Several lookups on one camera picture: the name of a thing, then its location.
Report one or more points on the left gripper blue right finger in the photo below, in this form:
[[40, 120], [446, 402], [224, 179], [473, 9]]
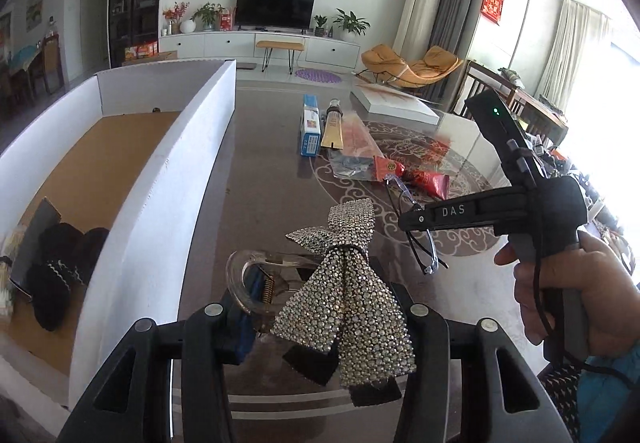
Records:
[[471, 384]]

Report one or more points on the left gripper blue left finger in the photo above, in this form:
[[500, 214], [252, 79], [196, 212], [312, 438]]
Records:
[[129, 398]]

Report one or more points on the black frame eyeglasses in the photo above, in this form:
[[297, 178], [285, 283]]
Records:
[[410, 220]]

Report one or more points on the rhinestone bow hair clip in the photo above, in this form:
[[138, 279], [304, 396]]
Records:
[[343, 305]]

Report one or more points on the black scrunchie large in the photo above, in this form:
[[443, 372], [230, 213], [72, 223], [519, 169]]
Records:
[[67, 258]]

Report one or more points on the red pouch with tassel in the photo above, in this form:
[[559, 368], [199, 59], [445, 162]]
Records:
[[434, 184]]

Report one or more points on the phone case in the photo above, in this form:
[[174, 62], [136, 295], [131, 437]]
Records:
[[355, 161]]

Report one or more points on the black box white labels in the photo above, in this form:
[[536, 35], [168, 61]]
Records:
[[45, 216]]

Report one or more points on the blue white toothpaste box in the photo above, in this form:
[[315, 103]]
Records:
[[310, 127]]

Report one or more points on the silver gold cosmetic tube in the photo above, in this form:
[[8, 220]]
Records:
[[332, 137]]

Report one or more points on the person's right hand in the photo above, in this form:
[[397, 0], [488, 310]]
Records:
[[610, 298]]

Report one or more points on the wooden dining chair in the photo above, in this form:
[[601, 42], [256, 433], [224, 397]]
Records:
[[535, 117]]

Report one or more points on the white storage box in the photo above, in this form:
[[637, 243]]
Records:
[[130, 149]]

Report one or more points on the white flat box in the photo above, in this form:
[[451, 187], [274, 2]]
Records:
[[387, 102]]

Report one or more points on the red window decoration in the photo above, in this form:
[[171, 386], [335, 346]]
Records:
[[492, 10]]

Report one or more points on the orange lounge chair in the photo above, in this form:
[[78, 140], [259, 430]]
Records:
[[390, 68]]

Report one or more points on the white standing air conditioner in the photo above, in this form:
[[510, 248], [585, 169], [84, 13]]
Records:
[[415, 28]]

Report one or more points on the white tv cabinet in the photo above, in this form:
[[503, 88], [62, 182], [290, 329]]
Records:
[[240, 45]]

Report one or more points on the potted plant right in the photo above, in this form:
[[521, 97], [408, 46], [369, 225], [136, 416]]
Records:
[[350, 27]]

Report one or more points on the small potted plant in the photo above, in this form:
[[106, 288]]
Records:
[[320, 22]]

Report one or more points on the cardboard snack box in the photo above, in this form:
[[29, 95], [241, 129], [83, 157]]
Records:
[[148, 52]]

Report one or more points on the wooden bench stool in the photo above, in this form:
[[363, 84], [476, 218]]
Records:
[[269, 47]]

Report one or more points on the potted plant left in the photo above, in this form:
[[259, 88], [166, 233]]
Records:
[[209, 15]]

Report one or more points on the red flower vase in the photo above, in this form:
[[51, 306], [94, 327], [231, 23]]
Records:
[[174, 15]]

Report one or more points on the black television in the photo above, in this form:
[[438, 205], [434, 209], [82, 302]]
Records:
[[288, 14]]

